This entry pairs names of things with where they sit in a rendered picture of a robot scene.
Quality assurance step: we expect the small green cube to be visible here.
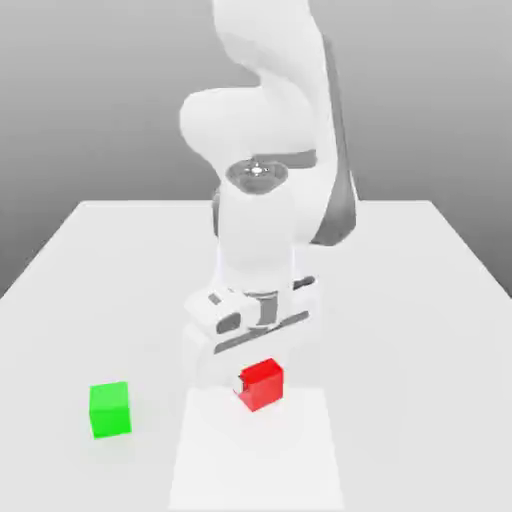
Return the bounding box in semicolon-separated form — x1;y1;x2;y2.
88;380;133;440

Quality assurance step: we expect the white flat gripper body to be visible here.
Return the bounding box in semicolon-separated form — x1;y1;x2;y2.
181;308;322;386

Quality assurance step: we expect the small red cube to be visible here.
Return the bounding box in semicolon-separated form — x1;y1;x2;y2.
233;357;285;413

